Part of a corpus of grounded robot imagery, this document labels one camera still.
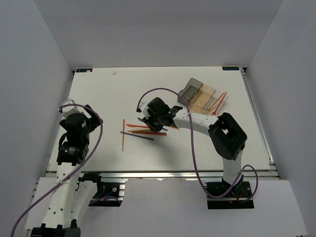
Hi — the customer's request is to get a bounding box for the blue chopstick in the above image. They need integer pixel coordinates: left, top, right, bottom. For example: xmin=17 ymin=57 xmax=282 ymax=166
xmin=120 ymin=131 xmax=154 ymax=141

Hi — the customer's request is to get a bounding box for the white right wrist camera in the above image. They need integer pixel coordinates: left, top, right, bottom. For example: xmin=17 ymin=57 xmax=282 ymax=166
xmin=136 ymin=101 xmax=150 ymax=119

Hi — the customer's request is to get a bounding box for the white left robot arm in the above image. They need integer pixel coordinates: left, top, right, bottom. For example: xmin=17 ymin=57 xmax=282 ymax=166
xmin=31 ymin=100 xmax=104 ymax=237

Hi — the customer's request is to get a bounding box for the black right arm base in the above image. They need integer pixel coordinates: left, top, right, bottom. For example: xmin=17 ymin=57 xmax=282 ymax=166
xmin=205 ymin=181 xmax=254 ymax=210

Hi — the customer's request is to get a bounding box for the blue plastic knife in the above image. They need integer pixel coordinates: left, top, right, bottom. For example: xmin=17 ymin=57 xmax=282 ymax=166
xmin=137 ymin=117 xmax=168 ymax=131

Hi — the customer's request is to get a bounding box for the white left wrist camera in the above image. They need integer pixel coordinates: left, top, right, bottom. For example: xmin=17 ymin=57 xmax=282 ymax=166
xmin=58 ymin=99 xmax=81 ymax=119

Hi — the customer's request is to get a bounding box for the orange plastic knife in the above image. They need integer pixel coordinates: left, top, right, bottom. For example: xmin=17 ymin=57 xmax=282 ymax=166
xmin=126 ymin=123 xmax=149 ymax=128

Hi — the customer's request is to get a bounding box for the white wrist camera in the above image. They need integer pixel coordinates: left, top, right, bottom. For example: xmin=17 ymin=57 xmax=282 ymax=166
xmin=58 ymin=99 xmax=81 ymax=119
xmin=136 ymin=101 xmax=150 ymax=119

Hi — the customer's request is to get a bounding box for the yellow plastic fork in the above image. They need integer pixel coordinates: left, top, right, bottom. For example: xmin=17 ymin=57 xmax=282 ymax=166
xmin=207 ymin=92 xmax=226 ymax=112
xmin=128 ymin=129 xmax=152 ymax=133

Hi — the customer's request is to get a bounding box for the orange chopstick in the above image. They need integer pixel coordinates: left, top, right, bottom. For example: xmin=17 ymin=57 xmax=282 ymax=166
xmin=122 ymin=119 xmax=125 ymax=152
xmin=131 ymin=131 xmax=167 ymax=136

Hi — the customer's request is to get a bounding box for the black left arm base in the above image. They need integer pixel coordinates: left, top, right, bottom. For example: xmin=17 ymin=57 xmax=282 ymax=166
xmin=78 ymin=172 xmax=121 ymax=207

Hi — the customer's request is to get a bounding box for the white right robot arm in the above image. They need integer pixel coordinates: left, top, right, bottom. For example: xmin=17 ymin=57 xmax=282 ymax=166
xmin=137 ymin=97 xmax=247 ymax=197

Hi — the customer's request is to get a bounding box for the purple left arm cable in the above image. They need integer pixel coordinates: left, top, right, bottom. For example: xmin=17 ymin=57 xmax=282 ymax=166
xmin=11 ymin=103 xmax=104 ymax=237

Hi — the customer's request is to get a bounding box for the amber plastic container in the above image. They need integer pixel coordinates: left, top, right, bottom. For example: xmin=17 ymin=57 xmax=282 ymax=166
xmin=189 ymin=84 xmax=216 ymax=115

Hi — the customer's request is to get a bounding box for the smoky grey plastic container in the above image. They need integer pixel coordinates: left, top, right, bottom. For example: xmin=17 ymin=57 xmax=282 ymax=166
xmin=177 ymin=78 xmax=203 ymax=106

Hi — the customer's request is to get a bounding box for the clear plastic container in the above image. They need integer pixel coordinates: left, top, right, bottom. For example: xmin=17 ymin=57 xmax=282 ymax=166
xmin=202 ymin=90 xmax=229 ymax=116

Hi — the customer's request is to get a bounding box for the blue corner label sticker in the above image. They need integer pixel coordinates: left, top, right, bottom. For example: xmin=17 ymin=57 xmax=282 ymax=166
xmin=222 ymin=66 xmax=239 ymax=71
xmin=76 ymin=68 xmax=93 ymax=73

